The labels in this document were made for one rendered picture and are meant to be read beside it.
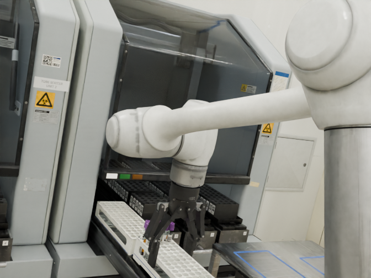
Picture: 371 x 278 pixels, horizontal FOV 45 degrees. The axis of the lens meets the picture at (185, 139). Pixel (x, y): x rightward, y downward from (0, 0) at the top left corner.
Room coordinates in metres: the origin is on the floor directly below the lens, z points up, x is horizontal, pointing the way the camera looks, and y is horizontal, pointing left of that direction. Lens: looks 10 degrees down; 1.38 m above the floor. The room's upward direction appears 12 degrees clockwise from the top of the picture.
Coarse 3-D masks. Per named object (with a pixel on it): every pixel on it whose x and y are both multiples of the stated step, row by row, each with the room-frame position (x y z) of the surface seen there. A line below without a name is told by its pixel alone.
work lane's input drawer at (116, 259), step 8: (96, 224) 1.39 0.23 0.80; (88, 232) 1.42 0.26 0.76; (96, 232) 1.36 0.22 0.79; (104, 232) 1.34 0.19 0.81; (96, 240) 1.35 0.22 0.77; (104, 240) 1.30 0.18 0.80; (112, 240) 1.28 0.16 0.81; (104, 248) 1.29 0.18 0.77; (112, 248) 1.25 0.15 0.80; (120, 248) 1.23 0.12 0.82; (112, 256) 1.24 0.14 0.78; (120, 256) 1.20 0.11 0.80; (128, 256) 1.18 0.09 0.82; (112, 264) 1.23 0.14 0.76; (120, 264) 1.19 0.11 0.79; (128, 264) 1.16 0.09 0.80; (136, 264) 1.17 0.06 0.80; (120, 272) 1.18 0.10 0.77; (128, 272) 1.14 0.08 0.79; (136, 272) 1.13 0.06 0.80; (144, 272) 1.13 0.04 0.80
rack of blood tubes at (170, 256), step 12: (168, 252) 1.12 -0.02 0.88; (180, 252) 1.14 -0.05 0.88; (144, 264) 1.11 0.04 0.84; (156, 264) 1.11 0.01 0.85; (168, 264) 1.05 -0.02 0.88; (180, 264) 1.06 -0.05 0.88; (192, 264) 1.07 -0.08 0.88; (156, 276) 1.05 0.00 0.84; (168, 276) 1.09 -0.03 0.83; (180, 276) 1.00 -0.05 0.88; (192, 276) 1.00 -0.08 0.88; (204, 276) 1.02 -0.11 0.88
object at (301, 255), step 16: (304, 240) 1.60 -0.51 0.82; (224, 256) 1.33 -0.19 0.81; (240, 256) 1.33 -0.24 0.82; (256, 256) 1.36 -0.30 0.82; (272, 256) 1.39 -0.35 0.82; (288, 256) 1.41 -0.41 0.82; (304, 256) 1.44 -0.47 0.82; (320, 256) 1.47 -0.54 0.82; (240, 272) 1.25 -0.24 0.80; (256, 272) 1.24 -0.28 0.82; (272, 272) 1.26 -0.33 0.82; (288, 272) 1.29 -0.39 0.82; (304, 272) 1.31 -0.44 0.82; (320, 272) 1.33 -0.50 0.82
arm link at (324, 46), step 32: (320, 0) 0.55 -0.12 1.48; (352, 0) 0.53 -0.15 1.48; (288, 32) 0.57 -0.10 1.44; (320, 32) 0.53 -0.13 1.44; (352, 32) 0.51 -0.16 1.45; (320, 64) 0.53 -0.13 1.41; (352, 64) 0.52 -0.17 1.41; (320, 96) 0.56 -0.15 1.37; (352, 96) 0.53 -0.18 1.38; (320, 128) 0.59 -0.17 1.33; (352, 128) 0.54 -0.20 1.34; (352, 160) 0.53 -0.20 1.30; (352, 192) 0.53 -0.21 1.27; (352, 224) 0.52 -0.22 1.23; (352, 256) 0.51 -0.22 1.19
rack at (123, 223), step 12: (108, 204) 1.44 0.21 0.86; (120, 204) 1.46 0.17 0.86; (96, 216) 1.43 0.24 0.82; (108, 216) 1.35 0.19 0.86; (120, 216) 1.36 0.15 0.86; (132, 216) 1.37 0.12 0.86; (108, 228) 1.33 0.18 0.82; (120, 228) 1.26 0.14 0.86; (132, 228) 1.28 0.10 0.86; (120, 240) 1.25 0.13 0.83; (132, 240) 1.20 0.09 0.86; (132, 252) 1.20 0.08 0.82
